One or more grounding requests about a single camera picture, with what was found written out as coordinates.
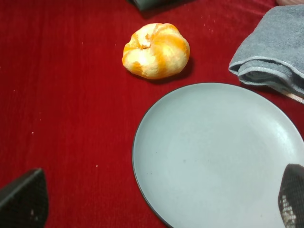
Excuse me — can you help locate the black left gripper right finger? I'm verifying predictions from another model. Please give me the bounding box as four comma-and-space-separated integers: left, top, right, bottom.
278, 164, 304, 228

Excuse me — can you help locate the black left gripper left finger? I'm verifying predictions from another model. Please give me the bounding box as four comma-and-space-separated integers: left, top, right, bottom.
0, 168, 49, 228

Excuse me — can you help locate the grey round plate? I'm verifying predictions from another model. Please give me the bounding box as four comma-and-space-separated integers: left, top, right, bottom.
132, 83, 304, 228

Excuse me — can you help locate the red tablecloth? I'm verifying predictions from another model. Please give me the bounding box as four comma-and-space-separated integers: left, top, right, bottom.
0, 0, 304, 228

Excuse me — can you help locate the grey folded towel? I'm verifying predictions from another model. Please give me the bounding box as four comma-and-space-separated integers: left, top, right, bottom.
228, 4, 304, 103

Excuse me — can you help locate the peeled orange mandarin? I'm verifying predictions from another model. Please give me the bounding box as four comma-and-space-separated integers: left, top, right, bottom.
122, 23, 190, 80

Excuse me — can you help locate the black stand base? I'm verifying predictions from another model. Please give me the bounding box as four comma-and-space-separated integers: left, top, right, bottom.
128, 0, 190, 11

